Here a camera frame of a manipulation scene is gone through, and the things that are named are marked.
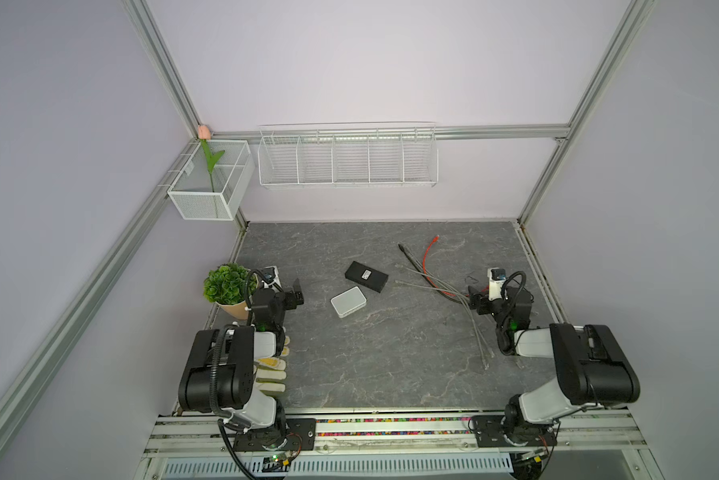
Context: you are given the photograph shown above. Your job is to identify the white network switch box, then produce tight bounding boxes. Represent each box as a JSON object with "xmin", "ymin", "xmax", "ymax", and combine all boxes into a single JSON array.
[{"xmin": 331, "ymin": 286, "xmax": 367, "ymax": 318}]

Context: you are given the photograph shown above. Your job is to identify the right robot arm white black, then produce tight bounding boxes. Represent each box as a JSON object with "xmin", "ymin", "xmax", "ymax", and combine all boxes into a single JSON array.
[{"xmin": 467, "ymin": 287, "xmax": 641, "ymax": 448}]

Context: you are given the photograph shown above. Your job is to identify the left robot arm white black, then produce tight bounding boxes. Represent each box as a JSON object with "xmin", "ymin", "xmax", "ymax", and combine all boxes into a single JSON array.
[{"xmin": 178, "ymin": 284, "xmax": 305, "ymax": 451}]

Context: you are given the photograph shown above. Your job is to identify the green potted plant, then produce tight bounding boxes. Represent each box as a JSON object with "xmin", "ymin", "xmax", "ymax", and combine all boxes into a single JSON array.
[{"xmin": 203, "ymin": 263, "xmax": 260, "ymax": 320}]

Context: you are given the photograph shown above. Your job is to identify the yellow white work glove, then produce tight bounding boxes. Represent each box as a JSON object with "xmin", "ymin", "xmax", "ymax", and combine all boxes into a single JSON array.
[{"xmin": 254, "ymin": 332, "xmax": 291, "ymax": 397}]

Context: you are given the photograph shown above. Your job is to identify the pink tulip artificial flower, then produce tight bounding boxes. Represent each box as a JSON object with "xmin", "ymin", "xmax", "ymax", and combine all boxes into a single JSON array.
[{"xmin": 197, "ymin": 125, "xmax": 226, "ymax": 192}]

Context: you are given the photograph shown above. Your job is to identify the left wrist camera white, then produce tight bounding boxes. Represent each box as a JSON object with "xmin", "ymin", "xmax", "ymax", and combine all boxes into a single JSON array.
[{"xmin": 260, "ymin": 266, "xmax": 282, "ymax": 288}]

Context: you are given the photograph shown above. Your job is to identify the red ethernet cable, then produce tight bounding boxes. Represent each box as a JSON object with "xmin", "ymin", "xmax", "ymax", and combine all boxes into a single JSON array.
[{"xmin": 420, "ymin": 235, "xmax": 463, "ymax": 299}]

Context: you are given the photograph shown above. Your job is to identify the black network switch box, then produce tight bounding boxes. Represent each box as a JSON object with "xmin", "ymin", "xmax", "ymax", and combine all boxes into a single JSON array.
[{"xmin": 345, "ymin": 261, "xmax": 389, "ymax": 293}]

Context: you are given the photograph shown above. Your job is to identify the black cable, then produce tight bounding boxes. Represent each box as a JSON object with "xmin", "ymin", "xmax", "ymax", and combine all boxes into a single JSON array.
[{"xmin": 397, "ymin": 242, "xmax": 433, "ymax": 277}]

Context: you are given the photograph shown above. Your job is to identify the white mesh wall basket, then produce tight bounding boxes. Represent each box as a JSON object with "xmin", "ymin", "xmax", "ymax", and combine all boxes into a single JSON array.
[{"xmin": 168, "ymin": 140, "xmax": 256, "ymax": 221}]

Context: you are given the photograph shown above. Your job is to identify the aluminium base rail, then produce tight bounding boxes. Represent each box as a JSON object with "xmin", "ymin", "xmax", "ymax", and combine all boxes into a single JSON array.
[{"xmin": 142, "ymin": 409, "xmax": 649, "ymax": 460}]

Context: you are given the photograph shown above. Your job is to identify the white wire wall shelf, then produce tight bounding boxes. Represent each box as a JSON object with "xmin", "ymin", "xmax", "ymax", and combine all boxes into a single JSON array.
[{"xmin": 258, "ymin": 122, "xmax": 439, "ymax": 188}]

